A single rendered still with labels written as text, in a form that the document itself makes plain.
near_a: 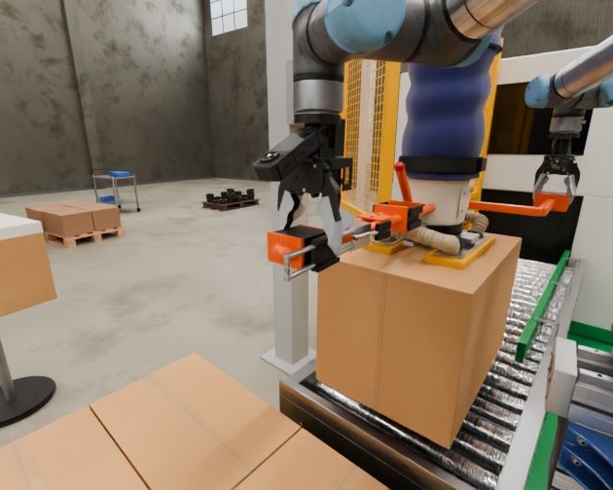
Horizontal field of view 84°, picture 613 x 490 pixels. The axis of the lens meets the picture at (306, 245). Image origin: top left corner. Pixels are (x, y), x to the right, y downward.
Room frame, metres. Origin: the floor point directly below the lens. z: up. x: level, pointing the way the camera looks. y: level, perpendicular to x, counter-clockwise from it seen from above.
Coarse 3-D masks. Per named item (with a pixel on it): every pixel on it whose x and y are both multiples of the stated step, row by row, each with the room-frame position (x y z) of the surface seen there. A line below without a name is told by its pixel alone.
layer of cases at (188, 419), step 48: (144, 384) 1.04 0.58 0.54; (192, 384) 1.04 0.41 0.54; (48, 432) 0.83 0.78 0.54; (96, 432) 0.83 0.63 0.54; (144, 432) 0.83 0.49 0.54; (192, 432) 0.83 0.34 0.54; (240, 432) 0.83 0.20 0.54; (288, 432) 0.83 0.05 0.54; (0, 480) 0.67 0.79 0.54; (48, 480) 0.67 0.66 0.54; (96, 480) 0.67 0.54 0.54; (144, 480) 0.68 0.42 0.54; (192, 480) 0.67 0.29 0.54; (240, 480) 0.68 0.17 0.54; (288, 480) 0.67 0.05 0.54; (336, 480) 0.67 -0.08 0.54
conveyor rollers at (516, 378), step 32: (544, 288) 1.89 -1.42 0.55; (512, 320) 1.51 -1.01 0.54; (512, 352) 1.26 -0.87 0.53; (320, 384) 1.04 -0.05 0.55; (512, 384) 1.04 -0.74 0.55; (384, 416) 0.88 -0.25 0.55; (512, 416) 0.89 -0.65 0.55; (416, 448) 0.79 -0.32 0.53; (480, 448) 0.77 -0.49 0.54; (480, 480) 0.68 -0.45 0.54
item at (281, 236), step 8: (272, 232) 0.53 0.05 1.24; (280, 232) 0.53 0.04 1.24; (288, 232) 0.53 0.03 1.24; (296, 232) 0.53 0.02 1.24; (304, 232) 0.53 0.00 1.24; (312, 232) 0.53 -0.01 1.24; (320, 232) 0.53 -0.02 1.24; (272, 240) 0.53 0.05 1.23; (280, 240) 0.52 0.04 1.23; (288, 240) 0.51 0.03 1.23; (296, 240) 0.50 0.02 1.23; (304, 240) 0.50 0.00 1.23; (272, 256) 0.53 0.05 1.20; (304, 256) 0.50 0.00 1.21; (296, 264) 0.50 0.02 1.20; (304, 264) 0.50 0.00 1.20
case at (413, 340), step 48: (336, 288) 0.85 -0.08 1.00; (384, 288) 0.76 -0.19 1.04; (432, 288) 0.69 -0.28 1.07; (480, 288) 0.69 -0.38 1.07; (336, 336) 0.85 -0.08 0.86; (384, 336) 0.76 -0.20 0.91; (432, 336) 0.68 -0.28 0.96; (480, 336) 0.76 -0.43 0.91; (336, 384) 0.84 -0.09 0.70; (384, 384) 0.75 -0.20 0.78; (432, 384) 0.68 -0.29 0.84; (480, 384) 0.84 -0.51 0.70; (432, 432) 0.67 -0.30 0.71
